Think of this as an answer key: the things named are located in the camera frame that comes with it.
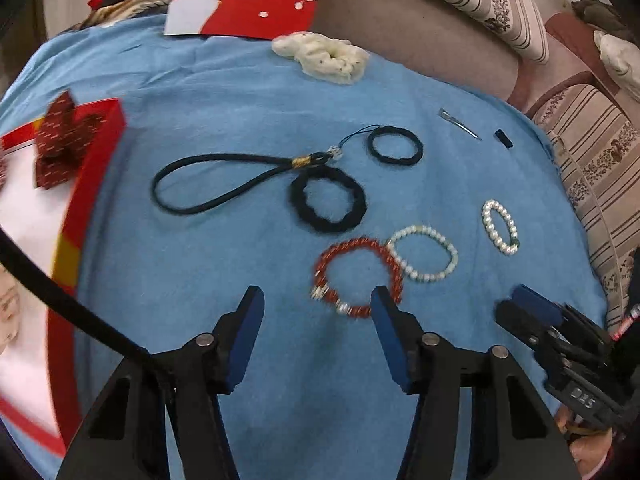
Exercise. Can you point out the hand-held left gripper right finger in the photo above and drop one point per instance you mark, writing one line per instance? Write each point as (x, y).
(391, 342)

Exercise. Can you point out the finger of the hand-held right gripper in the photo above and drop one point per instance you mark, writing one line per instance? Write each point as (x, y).
(537, 304)
(515, 321)

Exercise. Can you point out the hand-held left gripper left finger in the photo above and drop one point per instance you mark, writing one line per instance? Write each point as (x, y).
(246, 340)

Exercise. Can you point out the person's right hand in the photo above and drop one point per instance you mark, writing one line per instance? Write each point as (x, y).
(582, 452)

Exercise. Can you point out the blue cloth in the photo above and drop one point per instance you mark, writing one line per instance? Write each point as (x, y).
(210, 260)

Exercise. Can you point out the thick black scrunchie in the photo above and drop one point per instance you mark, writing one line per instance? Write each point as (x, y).
(300, 201)

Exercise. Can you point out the striped floral sofa armrest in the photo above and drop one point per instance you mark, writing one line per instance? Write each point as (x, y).
(595, 160)

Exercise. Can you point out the small black clip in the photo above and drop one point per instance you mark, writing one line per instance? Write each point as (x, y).
(503, 139)

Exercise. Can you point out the silver hair clip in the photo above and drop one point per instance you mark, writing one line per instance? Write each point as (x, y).
(457, 122)

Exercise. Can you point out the red gift box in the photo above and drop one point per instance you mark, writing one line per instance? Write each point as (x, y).
(75, 220)

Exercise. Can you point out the white pillow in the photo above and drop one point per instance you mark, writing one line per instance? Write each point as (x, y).
(620, 62)

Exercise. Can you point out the dark red ribbon bow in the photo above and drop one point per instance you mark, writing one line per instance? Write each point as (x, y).
(65, 140)

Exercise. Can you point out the brown sofa cushion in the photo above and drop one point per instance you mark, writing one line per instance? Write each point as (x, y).
(410, 40)

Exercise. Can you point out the cream fluffy scrunchie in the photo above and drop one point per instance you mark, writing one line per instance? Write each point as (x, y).
(320, 55)

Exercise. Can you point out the dark green cloth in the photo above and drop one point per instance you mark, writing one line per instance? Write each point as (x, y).
(597, 12)

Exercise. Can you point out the red card with white cat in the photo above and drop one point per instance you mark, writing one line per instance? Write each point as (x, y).
(250, 0)

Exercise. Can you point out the beige patterned cloth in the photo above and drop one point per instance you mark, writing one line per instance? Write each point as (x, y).
(122, 12)

